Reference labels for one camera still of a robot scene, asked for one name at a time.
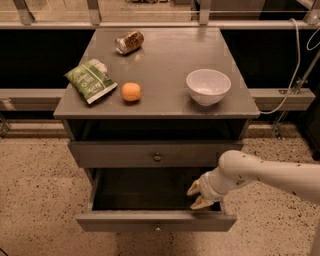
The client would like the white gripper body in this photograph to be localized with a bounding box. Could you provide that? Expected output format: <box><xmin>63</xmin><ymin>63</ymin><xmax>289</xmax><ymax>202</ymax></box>
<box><xmin>199</xmin><ymin>171</ymin><xmax>226</xmax><ymax>202</ymax></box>

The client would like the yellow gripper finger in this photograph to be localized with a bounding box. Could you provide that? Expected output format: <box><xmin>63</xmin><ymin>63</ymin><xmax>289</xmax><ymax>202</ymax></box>
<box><xmin>190</xmin><ymin>196</ymin><xmax>214</xmax><ymax>210</ymax></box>
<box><xmin>187</xmin><ymin>180</ymin><xmax>199</xmax><ymax>196</ymax></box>

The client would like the grey drawer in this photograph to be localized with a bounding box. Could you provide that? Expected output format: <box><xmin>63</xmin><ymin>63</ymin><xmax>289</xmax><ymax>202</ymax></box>
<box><xmin>68</xmin><ymin>140</ymin><xmax>243</xmax><ymax>168</ymax></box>
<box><xmin>76</xmin><ymin>168</ymin><xmax>237</xmax><ymax>232</ymax></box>

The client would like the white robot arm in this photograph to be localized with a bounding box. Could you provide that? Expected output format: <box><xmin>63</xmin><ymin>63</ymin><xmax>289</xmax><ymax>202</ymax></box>
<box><xmin>186</xmin><ymin>150</ymin><xmax>320</xmax><ymax>210</ymax></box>

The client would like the grey drawer cabinet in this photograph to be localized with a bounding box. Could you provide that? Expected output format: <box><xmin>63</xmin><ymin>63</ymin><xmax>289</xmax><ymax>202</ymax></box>
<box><xmin>53</xmin><ymin>26</ymin><xmax>261</xmax><ymax>174</ymax></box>

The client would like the grey top drawer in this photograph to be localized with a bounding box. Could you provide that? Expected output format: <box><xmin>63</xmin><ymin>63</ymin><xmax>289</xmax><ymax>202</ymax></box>
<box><xmin>68</xmin><ymin>140</ymin><xmax>243</xmax><ymax>168</ymax></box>

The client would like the white bowl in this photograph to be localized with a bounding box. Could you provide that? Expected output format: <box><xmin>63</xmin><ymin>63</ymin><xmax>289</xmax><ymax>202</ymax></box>
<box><xmin>186</xmin><ymin>69</ymin><xmax>231</xmax><ymax>106</ymax></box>

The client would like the orange fruit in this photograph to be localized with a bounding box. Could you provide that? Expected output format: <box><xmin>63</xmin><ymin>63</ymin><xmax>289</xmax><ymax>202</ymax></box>
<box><xmin>121</xmin><ymin>83</ymin><xmax>142</xmax><ymax>102</ymax></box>

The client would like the metal stand leg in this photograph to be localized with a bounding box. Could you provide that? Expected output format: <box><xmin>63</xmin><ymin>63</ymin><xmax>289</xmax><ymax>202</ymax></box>
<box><xmin>272</xmin><ymin>50</ymin><xmax>320</xmax><ymax>139</ymax></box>

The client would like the green chip bag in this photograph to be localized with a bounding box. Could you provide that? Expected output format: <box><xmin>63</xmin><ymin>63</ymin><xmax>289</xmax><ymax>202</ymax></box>
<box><xmin>65</xmin><ymin>59</ymin><xmax>117</xmax><ymax>104</ymax></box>

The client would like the metal railing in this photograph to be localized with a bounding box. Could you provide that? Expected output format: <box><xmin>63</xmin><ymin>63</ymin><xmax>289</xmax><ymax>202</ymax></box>
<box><xmin>0</xmin><ymin>0</ymin><xmax>320</xmax><ymax>30</ymax></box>

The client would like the white cable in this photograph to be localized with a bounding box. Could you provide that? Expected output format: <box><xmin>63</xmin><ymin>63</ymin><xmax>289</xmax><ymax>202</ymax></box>
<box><xmin>259</xmin><ymin>17</ymin><xmax>302</xmax><ymax>116</ymax></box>

